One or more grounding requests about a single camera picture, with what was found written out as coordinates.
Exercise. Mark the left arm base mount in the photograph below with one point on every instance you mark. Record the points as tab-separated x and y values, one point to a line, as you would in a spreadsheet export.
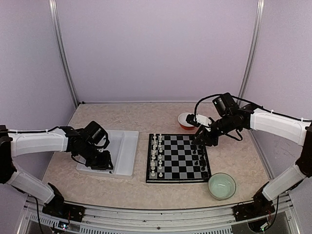
63	210

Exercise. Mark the left aluminium frame post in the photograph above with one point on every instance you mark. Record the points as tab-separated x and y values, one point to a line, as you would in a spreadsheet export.
62	53

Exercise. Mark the black white chessboard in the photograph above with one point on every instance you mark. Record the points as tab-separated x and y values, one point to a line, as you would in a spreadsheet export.
178	165

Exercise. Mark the right aluminium frame post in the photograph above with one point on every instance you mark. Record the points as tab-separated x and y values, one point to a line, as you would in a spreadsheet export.
252	49

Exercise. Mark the black bishop piece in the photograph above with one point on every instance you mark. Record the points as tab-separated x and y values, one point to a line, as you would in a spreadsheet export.
201	152

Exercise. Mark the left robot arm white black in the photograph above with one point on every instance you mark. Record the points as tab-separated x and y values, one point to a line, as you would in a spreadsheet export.
89	142

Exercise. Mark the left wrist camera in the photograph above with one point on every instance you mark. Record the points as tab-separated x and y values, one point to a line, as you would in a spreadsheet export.
96	132

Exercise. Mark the aluminium frame post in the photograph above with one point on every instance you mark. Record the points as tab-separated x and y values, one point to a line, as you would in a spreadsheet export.
252	49
62	53

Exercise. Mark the front aluminium rail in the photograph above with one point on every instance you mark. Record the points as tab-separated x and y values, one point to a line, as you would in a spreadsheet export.
108	220

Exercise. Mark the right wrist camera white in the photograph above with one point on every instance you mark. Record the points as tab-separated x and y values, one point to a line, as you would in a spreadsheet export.
198	120

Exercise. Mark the white plastic compartment tray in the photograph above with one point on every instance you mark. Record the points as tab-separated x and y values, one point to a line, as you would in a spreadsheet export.
122	147

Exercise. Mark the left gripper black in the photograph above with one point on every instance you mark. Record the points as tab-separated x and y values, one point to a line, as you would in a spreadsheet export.
103	165

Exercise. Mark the red white bowl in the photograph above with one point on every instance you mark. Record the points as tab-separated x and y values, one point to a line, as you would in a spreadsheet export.
183	123

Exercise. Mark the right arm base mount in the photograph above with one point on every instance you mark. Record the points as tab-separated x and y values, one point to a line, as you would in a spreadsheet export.
254	209

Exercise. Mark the green glass bowl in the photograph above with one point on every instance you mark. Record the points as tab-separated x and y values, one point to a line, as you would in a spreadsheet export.
221	186

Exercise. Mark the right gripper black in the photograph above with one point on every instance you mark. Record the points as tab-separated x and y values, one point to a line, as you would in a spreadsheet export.
210	140

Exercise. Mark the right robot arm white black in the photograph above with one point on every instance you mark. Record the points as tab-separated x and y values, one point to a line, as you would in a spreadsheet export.
234	118

